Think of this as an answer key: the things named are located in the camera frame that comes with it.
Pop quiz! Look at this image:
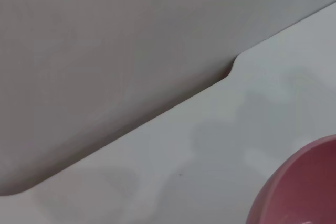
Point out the pink bowl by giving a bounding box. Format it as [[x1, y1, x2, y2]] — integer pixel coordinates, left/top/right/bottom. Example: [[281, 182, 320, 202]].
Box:
[[244, 134, 336, 224]]

